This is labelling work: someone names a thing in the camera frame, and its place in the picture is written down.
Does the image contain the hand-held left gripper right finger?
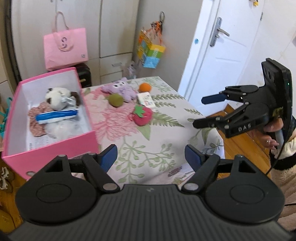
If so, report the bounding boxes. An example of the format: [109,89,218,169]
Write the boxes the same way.
[181,144,257,194]

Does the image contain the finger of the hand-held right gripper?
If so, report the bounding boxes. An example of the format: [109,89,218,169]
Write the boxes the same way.
[201,85,260,105]
[193,103,270,129]

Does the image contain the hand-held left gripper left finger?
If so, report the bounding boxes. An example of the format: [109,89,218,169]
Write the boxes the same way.
[44,144,121,193]

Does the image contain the pink cardboard box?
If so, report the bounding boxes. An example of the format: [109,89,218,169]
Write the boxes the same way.
[1,67,102,181]

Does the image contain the blue wet wipes packet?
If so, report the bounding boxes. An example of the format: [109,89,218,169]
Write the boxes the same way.
[36,110,78,125]

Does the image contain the white plush dog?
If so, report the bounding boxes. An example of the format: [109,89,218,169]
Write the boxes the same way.
[44,87,82,111]

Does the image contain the floral fabric scrunchie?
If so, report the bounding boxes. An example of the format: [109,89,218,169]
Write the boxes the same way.
[28,101,55,137]

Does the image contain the person's right hand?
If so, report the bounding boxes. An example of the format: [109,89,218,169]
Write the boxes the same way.
[258,118,284,149]

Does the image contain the floral tablecloth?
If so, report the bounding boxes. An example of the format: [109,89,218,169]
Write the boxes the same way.
[80,76,225,186]

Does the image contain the red strawberry plush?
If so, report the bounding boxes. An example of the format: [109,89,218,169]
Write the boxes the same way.
[129,104,154,127]

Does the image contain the green ball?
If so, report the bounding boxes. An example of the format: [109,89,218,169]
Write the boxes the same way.
[108,93,124,108]

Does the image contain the white door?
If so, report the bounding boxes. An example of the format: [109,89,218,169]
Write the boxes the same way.
[178,0,296,116]

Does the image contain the white card packet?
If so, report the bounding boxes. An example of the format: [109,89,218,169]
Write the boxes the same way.
[137,92,155,109]

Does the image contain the orange ball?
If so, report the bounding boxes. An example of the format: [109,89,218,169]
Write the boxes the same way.
[138,82,151,93]

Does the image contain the purple plush toy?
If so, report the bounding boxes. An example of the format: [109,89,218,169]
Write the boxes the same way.
[100,77,138,103]

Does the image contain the printed paper sheet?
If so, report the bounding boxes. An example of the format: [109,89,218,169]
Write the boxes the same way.
[26,136,59,151]

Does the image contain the colourful gift bag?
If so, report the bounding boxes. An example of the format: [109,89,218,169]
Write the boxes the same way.
[136,11,167,69]

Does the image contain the small purple figure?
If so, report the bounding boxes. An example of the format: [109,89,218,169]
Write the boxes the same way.
[128,61,137,80]

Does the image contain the black suitcase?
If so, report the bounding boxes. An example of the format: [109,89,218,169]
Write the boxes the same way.
[74,62,92,89]

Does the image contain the pink tote bag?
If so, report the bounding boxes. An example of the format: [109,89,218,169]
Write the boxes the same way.
[43,11,89,71]

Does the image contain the grey wardrobe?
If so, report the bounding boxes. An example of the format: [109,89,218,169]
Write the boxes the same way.
[10,0,140,85]

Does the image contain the silver door handle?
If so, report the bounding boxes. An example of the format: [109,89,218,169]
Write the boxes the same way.
[209,17,230,47]

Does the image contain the black cable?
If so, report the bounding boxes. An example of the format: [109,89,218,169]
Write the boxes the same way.
[265,130,290,177]

